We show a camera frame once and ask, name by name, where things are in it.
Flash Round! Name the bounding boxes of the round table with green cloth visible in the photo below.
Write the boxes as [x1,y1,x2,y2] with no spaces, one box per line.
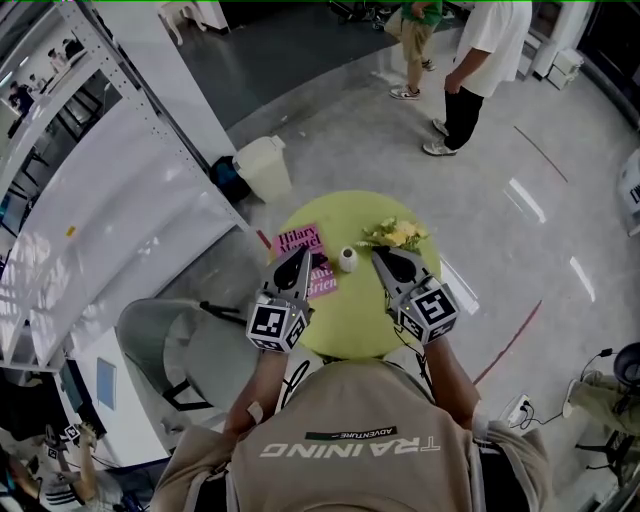
[271,189,443,361]

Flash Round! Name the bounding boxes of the black floor cable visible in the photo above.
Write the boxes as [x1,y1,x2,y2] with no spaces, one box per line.
[519,402,569,430]

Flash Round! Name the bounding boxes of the white slotted crate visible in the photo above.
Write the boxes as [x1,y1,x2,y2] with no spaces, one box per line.
[616,148,640,227]

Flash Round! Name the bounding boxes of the person's beige shirt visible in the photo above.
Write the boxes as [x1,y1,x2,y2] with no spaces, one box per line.
[148,359,552,512]

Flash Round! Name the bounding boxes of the person's left forearm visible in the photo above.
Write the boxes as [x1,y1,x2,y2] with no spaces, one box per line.
[223,349,295,442]

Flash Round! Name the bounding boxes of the yellow flowers bunch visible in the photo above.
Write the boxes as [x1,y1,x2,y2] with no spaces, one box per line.
[355,215,432,254]

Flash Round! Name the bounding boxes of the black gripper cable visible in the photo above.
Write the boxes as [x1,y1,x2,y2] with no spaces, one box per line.
[384,298,437,397]

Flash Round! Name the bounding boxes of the white power strip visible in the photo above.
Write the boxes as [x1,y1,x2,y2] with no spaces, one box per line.
[501,393,533,427]

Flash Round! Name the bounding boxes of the white stacked boxes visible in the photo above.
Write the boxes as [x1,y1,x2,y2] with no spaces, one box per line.
[544,46,586,92]

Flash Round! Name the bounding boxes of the grey-green chair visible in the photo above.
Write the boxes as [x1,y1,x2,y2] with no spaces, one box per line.
[115,297,264,415]

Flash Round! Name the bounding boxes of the light blue notebook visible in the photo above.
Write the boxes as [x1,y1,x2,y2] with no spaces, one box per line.
[95,356,118,409]

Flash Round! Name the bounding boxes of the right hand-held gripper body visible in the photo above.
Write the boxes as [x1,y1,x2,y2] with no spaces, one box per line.
[384,275,461,347]

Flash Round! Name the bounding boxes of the black flat device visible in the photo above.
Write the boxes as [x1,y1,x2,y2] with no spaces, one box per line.
[59,359,107,442]

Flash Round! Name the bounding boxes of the dark blue bag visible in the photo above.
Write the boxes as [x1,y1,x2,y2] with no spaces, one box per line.
[209,155,252,204]

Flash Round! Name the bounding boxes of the pink book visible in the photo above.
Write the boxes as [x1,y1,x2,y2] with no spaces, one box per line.
[269,221,339,302]

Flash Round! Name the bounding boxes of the person's right forearm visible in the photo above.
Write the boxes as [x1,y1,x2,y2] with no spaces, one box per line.
[421,333,485,432]

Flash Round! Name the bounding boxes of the white desk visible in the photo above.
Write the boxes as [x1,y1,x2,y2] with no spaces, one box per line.
[58,326,175,470]

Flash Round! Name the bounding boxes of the black metal stool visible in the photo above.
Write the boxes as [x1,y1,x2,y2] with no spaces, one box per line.
[573,428,640,490]

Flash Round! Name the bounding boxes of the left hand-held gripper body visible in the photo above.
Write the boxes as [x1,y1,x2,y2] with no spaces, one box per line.
[244,287,316,356]

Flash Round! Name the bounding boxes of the white metal shelving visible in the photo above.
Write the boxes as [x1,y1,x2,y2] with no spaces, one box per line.
[0,0,252,372]

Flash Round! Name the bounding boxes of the cream plastic bin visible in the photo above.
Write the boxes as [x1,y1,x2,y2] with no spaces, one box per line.
[232,134,294,204]

